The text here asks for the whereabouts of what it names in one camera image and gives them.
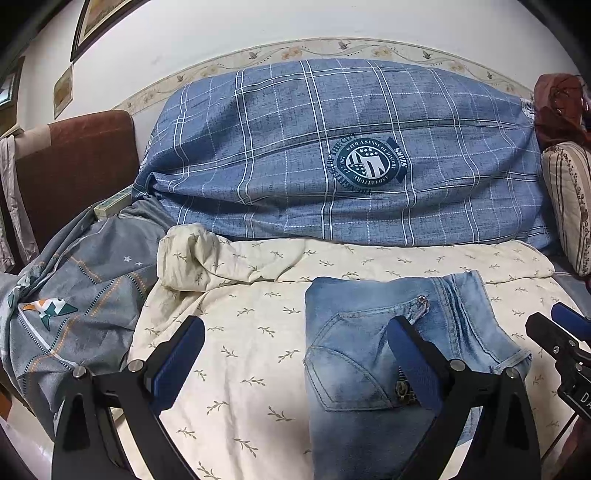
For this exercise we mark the grey hanging scarf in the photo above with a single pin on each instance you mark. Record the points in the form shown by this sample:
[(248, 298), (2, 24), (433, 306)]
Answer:
[(14, 203)]

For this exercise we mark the wooden door with glass panes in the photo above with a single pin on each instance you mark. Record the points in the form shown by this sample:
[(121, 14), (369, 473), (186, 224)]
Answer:
[(8, 90)]

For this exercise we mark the striped beige pillow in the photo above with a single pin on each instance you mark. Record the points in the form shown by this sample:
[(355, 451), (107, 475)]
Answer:
[(570, 203)]

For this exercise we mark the blue plaid bed cover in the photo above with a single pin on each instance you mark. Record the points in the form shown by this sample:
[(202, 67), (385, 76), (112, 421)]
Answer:
[(277, 161)]

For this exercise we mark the large framed picture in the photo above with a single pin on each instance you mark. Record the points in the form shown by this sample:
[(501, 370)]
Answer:
[(97, 18)]

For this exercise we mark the brown headboard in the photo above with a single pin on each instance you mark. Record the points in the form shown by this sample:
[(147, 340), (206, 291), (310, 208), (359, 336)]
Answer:
[(83, 175)]

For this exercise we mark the small wall picture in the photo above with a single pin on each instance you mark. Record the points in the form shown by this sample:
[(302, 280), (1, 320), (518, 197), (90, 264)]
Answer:
[(63, 90)]

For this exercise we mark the blue denim pants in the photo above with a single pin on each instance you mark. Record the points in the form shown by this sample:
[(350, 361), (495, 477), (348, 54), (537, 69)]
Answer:
[(351, 369)]

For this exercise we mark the red-brown cloth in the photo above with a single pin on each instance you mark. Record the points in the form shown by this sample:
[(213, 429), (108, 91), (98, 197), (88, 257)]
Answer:
[(558, 106)]

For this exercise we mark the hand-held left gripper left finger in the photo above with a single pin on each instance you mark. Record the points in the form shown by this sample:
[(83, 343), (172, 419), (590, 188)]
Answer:
[(178, 364)]

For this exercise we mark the pale green box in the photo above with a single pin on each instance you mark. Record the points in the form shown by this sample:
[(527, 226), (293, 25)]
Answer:
[(111, 206)]

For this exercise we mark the cream leaf-print blanket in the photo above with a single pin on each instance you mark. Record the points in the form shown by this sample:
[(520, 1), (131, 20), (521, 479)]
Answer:
[(258, 346)]

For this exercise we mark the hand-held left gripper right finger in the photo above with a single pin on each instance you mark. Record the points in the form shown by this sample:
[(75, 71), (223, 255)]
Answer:
[(413, 364)]

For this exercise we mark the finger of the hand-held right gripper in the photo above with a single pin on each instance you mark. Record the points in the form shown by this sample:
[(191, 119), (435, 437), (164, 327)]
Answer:
[(572, 321), (549, 334)]

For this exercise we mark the grey printed bedsheet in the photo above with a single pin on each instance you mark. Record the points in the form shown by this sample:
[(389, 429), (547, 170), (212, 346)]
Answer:
[(92, 286)]

